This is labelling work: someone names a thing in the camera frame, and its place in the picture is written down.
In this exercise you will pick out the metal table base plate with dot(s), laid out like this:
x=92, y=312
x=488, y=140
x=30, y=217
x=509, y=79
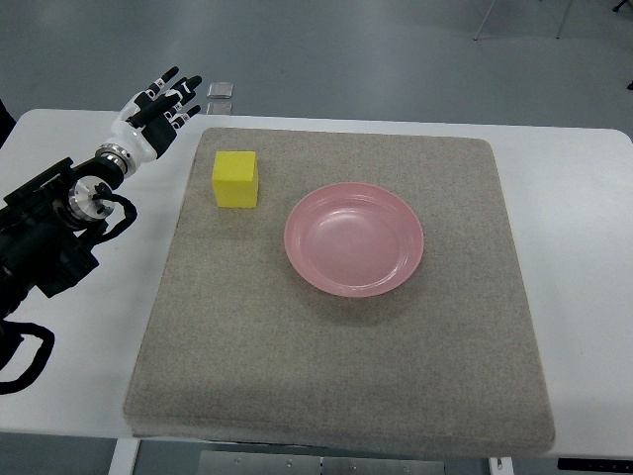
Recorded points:
x=224, y=462

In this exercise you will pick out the white table leg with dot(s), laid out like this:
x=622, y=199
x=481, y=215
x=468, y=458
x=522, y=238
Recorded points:
x=124, y=457

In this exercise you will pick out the pink plate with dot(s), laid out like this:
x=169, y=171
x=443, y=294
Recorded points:
x=354, y=240

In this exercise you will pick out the beige fabric mat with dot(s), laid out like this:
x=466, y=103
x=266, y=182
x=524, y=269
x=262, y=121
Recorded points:
x=239, y=347

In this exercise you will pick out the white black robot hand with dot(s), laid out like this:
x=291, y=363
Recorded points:
x=149, y=123

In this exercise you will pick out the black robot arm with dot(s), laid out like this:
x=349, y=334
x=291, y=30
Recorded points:
x=50, y=224

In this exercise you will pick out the yellow foam block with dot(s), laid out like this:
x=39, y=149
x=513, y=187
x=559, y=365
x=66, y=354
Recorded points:
x=235, y=179

